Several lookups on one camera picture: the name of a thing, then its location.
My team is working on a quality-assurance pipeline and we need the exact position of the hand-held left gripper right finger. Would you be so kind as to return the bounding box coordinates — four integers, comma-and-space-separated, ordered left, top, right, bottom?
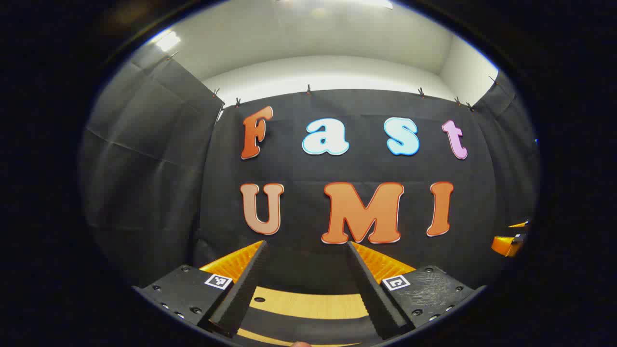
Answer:
345, 241, 486, 340

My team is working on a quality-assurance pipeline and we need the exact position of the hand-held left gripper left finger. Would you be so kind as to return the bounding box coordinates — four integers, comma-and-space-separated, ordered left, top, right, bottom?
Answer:
133, 240, 268, 338

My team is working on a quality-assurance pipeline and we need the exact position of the black backdrop cloth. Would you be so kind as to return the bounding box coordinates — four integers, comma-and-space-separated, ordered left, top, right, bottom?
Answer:
80, 51, 540, 299

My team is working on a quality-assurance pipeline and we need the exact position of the row of small cloth clips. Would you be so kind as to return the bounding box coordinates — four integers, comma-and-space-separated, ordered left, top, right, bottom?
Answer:
166, 51, 499, 112

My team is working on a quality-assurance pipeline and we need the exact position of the ceiling light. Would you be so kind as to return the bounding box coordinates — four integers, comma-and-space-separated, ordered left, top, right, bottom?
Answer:
154, 30, 183, 53

